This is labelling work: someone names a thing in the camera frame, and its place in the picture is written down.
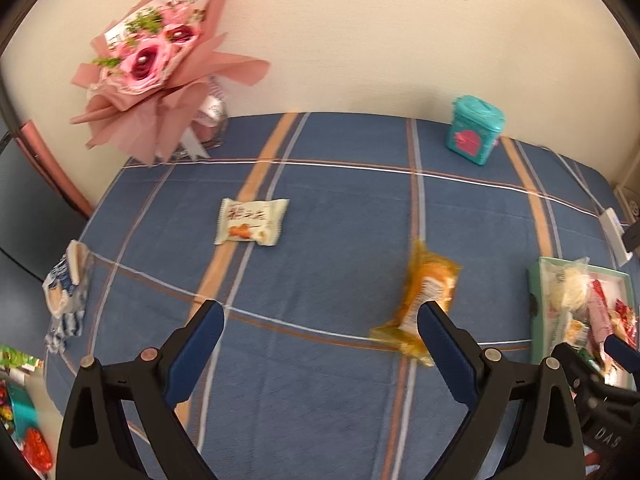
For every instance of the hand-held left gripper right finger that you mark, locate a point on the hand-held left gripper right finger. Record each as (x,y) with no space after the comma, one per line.
(445,355)

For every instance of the teal-edged white box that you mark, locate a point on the teal-edged white box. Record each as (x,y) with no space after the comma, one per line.
(537,300)

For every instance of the pink rose bouquet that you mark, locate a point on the pink rose bouquet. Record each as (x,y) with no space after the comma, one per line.
(150,60)

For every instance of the clear plastic bouquet box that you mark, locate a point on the clear plastic bouquet box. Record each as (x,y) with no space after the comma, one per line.
(212,120)

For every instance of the red printed clothing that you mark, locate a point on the red printed clothing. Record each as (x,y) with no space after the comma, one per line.
(591,467)

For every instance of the red shiny packet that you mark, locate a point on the red shiny packet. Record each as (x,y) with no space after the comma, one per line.
(39,450)

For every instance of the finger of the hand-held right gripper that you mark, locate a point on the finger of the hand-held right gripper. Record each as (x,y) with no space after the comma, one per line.
(622,355)
(575,365)

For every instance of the blue white crumpled packet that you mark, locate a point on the blue white crumpled packet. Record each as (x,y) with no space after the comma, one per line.
(62,290)

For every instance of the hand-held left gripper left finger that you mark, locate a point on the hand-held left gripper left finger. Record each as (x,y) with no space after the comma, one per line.
(195,355)

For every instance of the pink snack packet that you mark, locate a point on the pink snack packet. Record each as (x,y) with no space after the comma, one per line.
(601,317)

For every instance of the yellow cake packet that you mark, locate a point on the yellow cake packet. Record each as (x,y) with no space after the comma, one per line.
(425,280)

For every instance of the teal bag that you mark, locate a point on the teal bag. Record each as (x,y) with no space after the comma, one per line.
(22,410)

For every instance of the green printed packet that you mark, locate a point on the green printed packet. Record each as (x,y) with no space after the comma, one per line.
(20,359)

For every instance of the red cartoon snack packet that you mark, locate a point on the red cartoon snack packet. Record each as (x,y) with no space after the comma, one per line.
(625,322)

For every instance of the cream nut candy packet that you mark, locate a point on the cream nut candy packet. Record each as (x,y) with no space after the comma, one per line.
(250,222)

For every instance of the green snack packet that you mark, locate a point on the green snack packet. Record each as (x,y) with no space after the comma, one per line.
(590,360)

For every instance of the white furniture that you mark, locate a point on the white furniture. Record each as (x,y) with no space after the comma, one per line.
(630,202)

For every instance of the teal toy chest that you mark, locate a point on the teal toy chest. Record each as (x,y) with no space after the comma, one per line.
(472,132)

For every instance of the round white bun packet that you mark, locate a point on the round white bun packet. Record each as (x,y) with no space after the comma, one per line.
(567,287)

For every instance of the white power strip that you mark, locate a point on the white power strip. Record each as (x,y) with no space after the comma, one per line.
(615,237)

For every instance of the black power adapter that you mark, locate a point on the black power adapter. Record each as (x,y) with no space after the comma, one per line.
(632,242)

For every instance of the reddish brown furniture edge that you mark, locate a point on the reddish brown furniture edge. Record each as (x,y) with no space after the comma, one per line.
(55,170)

